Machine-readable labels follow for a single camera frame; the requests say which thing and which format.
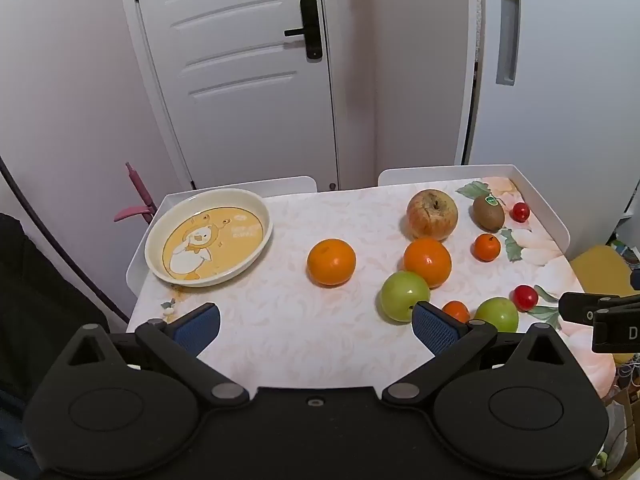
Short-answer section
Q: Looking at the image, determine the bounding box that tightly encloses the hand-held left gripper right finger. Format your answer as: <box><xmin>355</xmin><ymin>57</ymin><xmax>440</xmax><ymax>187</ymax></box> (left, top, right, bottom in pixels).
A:
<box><xmin>383</xmin><ymin>301</ymin><xmax>576</xmax><ymax>404</ymax></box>

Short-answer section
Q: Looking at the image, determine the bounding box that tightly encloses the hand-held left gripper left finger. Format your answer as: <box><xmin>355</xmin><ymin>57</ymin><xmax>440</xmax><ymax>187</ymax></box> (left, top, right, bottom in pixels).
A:
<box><xmin>55</xmin><ymin>302</ymin><xmax>250</xmax><ymax>406</ymax></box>

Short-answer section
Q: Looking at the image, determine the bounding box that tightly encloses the small tangerine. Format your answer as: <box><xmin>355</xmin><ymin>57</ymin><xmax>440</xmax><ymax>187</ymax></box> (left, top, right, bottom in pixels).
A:
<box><xmin>441</xmin><ymin>300</ymin><xmax>471</xmax><ymax>325</ymax></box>
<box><xmin>473</xmin><ymin>233</ymin><xmax>502</xmax><ymax>262</ymax></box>

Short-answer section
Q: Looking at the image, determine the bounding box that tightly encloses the green apple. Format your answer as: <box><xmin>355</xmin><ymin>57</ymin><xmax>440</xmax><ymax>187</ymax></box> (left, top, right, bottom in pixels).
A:
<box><xmin>377</xmin><ymin>270</ymin><xmax>432</xmax><ymax>323</ymax></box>
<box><xmin>473</xmin><ymin>297</ymin><xmax>519</xmax><ymax>333</ymax></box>

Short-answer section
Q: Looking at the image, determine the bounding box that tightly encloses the large orange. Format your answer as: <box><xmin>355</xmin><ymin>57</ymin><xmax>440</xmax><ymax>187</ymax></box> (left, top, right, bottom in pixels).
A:
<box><xmin>403</xmin><ymin>238</ymin><xmax>453</xmax><ymax>289</ymax></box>
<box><xmin>306</xmin><ymin>238</ymin><xmax>357</xmax><ymax>288</ymax></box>

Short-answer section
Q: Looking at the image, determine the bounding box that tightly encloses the cream plate with duck print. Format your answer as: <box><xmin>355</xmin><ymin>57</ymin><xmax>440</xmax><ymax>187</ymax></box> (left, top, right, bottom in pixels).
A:
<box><xmin>144</xmin><ymin>188</ymin><xmax>274</xmax><ymax>288</ymax></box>

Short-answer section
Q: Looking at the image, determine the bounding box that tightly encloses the red yellow apple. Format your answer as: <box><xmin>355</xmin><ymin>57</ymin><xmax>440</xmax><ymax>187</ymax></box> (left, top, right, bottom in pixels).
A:
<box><xmin>405</xmin><ymin>189</ymin><xmax>459</xmax><ymax>241</ymax></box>

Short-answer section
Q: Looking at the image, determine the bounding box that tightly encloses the brown kiwi with green sticker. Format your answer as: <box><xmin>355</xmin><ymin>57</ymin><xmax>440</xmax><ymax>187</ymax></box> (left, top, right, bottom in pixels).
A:
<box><xmin>472</xmin><ymin>193</ymin><xmax>506</xmax><ymax>233</ymax></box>

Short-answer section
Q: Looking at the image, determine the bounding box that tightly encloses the yellow stool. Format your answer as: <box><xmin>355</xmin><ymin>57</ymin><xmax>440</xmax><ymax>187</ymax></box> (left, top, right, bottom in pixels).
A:
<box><xmin>569</xmin><ymin>245</ymin><xmax>637</xmax><ymax>367</ymax></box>

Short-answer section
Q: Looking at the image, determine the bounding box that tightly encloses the pink plastic hanger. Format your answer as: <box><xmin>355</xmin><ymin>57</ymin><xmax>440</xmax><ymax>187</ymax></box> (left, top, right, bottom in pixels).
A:
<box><xmin>114</xmin><ymin>162</ymin><xmax>159</xmax><ymax>226</ymax></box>

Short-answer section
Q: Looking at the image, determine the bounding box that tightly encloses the dark cloth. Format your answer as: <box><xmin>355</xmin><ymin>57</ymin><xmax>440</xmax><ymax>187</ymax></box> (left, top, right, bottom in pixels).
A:
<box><xmin>0</xmin><ymin>212</ymin><xmax>132</xmax><ymax>480</ymax></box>

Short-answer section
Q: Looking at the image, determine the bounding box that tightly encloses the white wardrobe door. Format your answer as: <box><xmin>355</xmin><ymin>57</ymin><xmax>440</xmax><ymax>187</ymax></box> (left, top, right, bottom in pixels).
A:
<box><xmin>462</xmin><ymin>0</ymin><xmax>640</xmax><ymax>256</ymax></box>

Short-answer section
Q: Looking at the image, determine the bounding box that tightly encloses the white panelled door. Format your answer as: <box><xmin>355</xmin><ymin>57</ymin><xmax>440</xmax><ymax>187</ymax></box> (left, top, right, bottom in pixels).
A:
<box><xmin>117</xmin><ymin>0</ymin><xmax>341</xmax><ymax>192</ymax></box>

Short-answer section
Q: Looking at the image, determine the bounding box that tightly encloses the black cable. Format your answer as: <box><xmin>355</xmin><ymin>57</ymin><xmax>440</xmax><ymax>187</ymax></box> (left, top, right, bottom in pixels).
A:
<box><xmin>0</xmin><ymin>156</ymin><xmax>134</xmax><ymax>325</ymax></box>

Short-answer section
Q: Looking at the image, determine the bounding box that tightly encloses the black door lock handle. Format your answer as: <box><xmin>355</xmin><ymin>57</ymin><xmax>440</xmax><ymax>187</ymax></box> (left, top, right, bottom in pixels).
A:
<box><xmin>284</xmin><ymin>0</ymin><xmax>325</xmax><ymax>61</ymax></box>

